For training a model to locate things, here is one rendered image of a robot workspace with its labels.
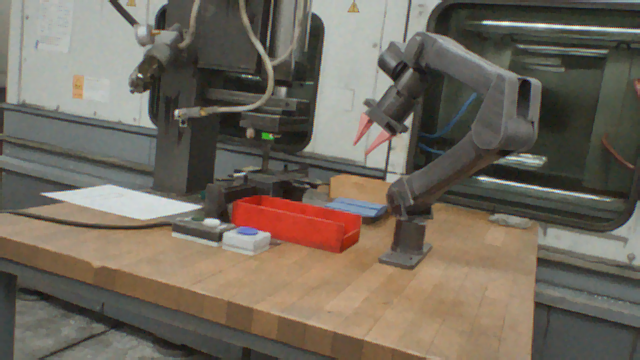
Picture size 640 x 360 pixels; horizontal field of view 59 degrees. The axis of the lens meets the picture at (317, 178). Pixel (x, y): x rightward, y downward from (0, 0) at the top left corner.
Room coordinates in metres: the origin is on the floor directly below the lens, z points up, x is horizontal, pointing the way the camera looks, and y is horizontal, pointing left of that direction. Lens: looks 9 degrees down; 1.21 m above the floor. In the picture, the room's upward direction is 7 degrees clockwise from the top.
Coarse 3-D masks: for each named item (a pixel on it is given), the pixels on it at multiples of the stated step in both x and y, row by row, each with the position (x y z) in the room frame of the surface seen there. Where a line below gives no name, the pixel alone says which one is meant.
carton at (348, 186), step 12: (336, 180) 1.59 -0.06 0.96; (348, 180) 1.70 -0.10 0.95; (360, 180) 1.68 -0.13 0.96; (372, 180) 1.67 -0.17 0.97; (336, 192) 1.59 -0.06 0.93; (348, 192) 1.57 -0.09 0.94; (360, 192) 1.56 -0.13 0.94; (372, 192) 1.55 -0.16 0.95; (384, 192) 1.54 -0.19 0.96; (384, 204) 1.53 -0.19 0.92
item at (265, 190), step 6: (258, 186) 1.31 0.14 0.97; (264, 186) 1.31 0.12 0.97; (270, 186) 1.30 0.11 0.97; (276, 186) 1.32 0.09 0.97; (258, 192) 1.31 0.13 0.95; (264, 192) 1.31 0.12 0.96; (270, 192) 1.30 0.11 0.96; (276, 192) 1.33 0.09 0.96; (282, 192) 1.36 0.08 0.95; (288, 192) 1.43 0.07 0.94; (294, 192) 1.43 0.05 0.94; (282, 198) 1.44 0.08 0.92; (288, 198) 1.43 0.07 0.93; (294, 198) 1.43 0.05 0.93; (300, 198) 1.47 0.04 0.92
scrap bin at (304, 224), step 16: (240, 208) 1.15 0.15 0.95; (256, 208) 1.13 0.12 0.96; (272, 208) 1.25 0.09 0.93; (288, 208) 1.23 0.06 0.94; (304, 208) 1.22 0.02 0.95; (320, 208) 1.21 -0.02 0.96; (240, 224) 1.15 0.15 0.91; (256, 224) 1.13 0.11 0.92; (272, 224) 1.12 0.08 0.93; (288, 224) 1.11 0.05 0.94; (304, 224) 1.09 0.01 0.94; (320, 224) 1.08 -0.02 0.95; (336, 224) 1.07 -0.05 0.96; (352, 224) 1.18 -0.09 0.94; (288, 240) 1.11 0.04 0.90; (304, 240) 1.09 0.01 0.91; (320, 240) 1.08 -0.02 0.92; (336, 240) 1.07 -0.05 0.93; (352, 240) 1.13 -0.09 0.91
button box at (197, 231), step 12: (36, 216) 1.05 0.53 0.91; (48, 216) 1.04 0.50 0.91; (108, 228) 1.04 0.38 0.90; (120, 228) 1.05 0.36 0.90; (132, 228) 1.05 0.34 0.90; (144, 228) 1.07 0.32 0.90; (180, 228) 1.04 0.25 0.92; (192, 228) 1.03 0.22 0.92; (204, 228) 1.02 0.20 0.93; (216, 228) 1.03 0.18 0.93; (228, 228) 1.05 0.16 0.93; (192, 240) 1.03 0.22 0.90; (204, 240) 1.02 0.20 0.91; (216, 240) 1.01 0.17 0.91
